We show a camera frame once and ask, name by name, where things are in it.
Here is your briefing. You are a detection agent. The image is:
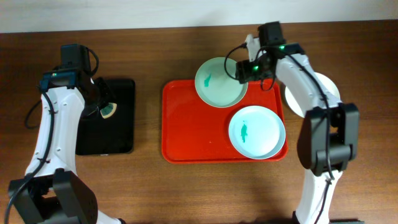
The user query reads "green yellow sponge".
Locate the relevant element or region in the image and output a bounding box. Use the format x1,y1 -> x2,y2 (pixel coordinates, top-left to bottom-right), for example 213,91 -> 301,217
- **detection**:
99,103 -> 117,119

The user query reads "white plate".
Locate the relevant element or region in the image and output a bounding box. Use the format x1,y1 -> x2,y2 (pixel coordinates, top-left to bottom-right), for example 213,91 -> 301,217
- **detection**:
284,72 -> 341,118

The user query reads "mint green plate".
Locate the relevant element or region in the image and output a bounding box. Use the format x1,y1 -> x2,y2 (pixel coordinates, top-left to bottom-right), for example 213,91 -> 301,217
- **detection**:
194,57 -> 248,108

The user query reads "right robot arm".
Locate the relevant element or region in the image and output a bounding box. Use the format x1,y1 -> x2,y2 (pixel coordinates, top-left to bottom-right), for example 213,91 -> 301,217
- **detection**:
235,21 -> 359,223

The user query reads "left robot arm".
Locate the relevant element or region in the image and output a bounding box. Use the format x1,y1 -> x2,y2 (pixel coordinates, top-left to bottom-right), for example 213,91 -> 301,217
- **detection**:
4,44 -> 123,223

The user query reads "black plastic tray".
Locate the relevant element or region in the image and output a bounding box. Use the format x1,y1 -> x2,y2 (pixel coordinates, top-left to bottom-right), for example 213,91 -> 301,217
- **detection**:
75,78 -> 136,156

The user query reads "red plastic tray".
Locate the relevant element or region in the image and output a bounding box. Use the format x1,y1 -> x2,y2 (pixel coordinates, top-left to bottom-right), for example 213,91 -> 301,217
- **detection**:
162,80 -> 284,164

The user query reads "light blue plate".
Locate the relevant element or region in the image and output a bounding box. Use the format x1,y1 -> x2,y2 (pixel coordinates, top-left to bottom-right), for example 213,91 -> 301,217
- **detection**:
228,106 -> 286,160

